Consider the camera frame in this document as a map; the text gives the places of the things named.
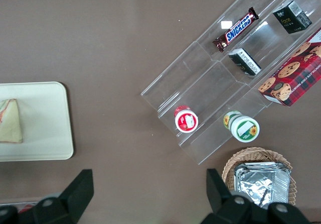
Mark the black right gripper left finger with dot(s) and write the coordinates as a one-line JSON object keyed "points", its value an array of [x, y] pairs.
{"points": [[75, 196]]}

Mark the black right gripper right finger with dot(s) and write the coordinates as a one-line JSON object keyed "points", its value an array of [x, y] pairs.
{"points": [[225, 209]]}

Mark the triangle sandwich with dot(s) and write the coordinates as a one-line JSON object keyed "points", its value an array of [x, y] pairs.
{"points": [[11, 123]]}

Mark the light wicker basket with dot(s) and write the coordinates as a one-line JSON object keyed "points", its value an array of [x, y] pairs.
{"points": [[250, 155]]}

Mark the beige plastic tray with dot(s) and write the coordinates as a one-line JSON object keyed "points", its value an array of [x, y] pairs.
{"points": [[45, 123]]}

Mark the silver foil packets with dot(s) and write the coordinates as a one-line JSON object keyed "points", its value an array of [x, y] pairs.
{"points": [[265, 183]]}

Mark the red cola bottle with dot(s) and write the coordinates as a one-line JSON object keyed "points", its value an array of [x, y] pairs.
{"points": [[26, 208]]}

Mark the clear acrylic bottle rack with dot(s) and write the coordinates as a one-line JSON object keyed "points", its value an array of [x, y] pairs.
{"points": [[7, 204]]}

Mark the green lidded white cup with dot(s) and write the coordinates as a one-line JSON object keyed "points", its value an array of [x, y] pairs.
{"points": [[244, 128]]}

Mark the red lidded white cup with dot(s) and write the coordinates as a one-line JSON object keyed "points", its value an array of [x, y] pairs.
{"points": [[186, 119]]}

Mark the clear acrylic tiered shelf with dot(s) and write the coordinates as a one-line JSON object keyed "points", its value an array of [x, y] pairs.
{"points": [[213, 83]]}

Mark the black box with white label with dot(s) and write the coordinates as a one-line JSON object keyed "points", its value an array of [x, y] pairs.
{"points": [[244, 62]]}

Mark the red plaid cookie box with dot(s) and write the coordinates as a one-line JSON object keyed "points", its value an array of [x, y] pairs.
{"points": [[296, 75]]}

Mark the Snickers chocolate bar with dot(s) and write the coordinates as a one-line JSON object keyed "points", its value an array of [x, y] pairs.
{"points": [[237, 29]]}

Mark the black box with Face print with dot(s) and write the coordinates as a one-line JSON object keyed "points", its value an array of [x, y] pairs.
{"points": [[291, 18]]}

